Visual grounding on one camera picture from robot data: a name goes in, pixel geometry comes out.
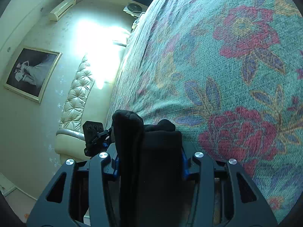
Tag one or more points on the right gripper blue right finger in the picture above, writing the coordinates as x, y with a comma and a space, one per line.
185, 166

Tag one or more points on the white fan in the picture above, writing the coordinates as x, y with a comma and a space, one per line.
133, 9

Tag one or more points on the white air conditioner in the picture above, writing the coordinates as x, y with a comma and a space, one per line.
61, 9

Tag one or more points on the framed wedding photo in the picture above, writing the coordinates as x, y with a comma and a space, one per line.
30, 72

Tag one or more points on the cream tufted headboard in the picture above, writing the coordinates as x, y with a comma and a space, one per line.
88, 99

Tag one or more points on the floral bedspread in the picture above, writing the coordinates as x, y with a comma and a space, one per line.
228, 74

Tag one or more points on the black pants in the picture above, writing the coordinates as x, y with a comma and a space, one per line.
151, 171

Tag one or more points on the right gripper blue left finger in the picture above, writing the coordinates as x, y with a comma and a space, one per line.
112, 169

